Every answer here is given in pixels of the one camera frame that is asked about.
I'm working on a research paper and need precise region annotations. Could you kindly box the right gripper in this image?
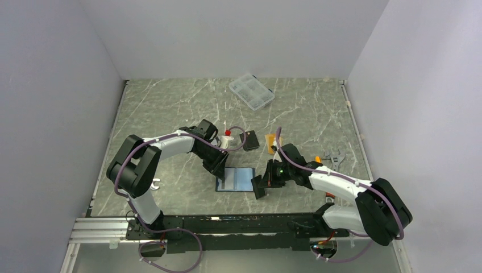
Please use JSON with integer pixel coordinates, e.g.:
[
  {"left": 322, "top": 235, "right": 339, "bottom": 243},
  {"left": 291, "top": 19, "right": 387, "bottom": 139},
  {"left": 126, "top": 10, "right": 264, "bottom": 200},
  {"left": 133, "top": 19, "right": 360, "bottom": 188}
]
[{"left": 259, "top": 159, "right": 294, "bottom": 188}]

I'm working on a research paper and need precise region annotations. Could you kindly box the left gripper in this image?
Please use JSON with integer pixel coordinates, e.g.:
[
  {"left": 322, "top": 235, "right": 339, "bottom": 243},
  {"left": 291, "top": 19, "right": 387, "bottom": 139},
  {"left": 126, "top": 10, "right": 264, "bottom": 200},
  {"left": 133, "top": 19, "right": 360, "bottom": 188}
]
[{"left": 194, "top": 144, "right": 230, "bottom": 180}]

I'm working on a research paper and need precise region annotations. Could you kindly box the silver credit card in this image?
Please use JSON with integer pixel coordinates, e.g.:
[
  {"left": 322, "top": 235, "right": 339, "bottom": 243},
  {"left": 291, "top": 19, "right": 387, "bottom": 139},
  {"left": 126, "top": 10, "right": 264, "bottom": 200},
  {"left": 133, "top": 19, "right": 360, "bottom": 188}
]
[{"left": 219, "top": 168, "right": 235, "bottom": 191}]

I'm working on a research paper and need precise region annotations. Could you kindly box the blue leather card holder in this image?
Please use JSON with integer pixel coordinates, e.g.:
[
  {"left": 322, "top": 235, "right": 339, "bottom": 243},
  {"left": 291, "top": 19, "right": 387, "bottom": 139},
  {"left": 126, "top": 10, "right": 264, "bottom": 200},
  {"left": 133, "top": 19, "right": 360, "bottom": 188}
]
[{"left": 215, "top": 167, "right": 255, "bottom": 192}]

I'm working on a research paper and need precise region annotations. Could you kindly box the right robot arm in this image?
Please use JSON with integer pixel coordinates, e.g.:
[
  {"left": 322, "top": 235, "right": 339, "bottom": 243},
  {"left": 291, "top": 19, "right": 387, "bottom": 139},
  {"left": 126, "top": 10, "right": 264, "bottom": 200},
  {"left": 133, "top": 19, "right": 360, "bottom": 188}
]
[{"left": 251, "top": 143, "right": 413, "bottom": 246}]

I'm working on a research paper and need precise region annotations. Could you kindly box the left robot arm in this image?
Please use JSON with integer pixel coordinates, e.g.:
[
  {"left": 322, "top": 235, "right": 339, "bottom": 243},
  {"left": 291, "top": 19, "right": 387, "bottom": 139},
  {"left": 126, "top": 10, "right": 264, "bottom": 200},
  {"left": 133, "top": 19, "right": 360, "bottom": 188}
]
[{"left": 106, "top": 119, "right": 232, "bottom": 239}]

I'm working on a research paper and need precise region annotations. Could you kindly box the black card stack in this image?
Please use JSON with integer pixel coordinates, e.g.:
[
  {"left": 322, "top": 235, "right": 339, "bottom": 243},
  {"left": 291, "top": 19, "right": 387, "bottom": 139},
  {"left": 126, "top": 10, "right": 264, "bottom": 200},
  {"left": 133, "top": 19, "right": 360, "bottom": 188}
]
[{"left": 239, "top": 130, "right": 260, "bottom": 151}]

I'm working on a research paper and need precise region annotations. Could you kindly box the orange card stack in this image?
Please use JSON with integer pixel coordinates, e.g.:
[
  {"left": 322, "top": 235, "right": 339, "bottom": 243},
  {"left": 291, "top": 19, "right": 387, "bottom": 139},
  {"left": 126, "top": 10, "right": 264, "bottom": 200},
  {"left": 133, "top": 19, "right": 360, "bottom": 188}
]
[{"left": 265, "top": 133, "right": 278, "bottom": 155}]

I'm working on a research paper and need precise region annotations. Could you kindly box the silver wrench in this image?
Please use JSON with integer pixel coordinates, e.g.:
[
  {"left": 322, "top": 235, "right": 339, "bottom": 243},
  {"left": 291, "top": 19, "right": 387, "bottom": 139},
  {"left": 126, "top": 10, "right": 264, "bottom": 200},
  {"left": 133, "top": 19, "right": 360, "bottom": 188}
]
[{"left": 149, "top": 178, "right": 161, "bottom": 191}]

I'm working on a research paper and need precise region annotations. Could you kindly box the adjustable wrench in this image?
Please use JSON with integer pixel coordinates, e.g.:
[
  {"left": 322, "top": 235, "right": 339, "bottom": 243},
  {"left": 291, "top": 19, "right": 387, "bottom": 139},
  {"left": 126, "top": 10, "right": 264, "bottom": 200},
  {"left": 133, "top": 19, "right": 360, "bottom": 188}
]
[{"left": 325, "top": 150, "right": 346, "bottom": 171}]

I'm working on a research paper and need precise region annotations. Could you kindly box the clear plastic organizer box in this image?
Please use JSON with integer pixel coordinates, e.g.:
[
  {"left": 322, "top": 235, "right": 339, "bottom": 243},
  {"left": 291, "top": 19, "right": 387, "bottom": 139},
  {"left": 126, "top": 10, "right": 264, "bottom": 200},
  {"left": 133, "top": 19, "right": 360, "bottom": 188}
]
[{"left": 228, "top": 74, "right": 275, "bottom": 111}]

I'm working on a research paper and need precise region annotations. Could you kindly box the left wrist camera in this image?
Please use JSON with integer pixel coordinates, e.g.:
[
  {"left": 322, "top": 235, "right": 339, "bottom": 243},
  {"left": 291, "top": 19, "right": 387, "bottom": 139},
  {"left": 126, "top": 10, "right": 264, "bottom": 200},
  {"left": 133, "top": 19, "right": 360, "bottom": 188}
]
[{"left": 218, "top": 129, "right": 234, "bottom": 149}]

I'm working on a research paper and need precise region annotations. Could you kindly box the black base frame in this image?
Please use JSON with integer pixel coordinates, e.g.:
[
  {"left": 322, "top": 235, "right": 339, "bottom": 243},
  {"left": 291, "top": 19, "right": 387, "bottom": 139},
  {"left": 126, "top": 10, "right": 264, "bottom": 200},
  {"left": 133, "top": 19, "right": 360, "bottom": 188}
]
[{"left": 125, "top": 213, "right": 348, "bottom": 254}]

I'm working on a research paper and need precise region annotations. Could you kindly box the aluminium rail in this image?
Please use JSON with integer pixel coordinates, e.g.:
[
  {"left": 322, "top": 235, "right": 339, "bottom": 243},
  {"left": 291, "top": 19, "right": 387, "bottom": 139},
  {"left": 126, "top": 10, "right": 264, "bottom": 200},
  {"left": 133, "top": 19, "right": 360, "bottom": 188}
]
[{"left": 68, "top": 214, "right": 402, "bottom": 246}]

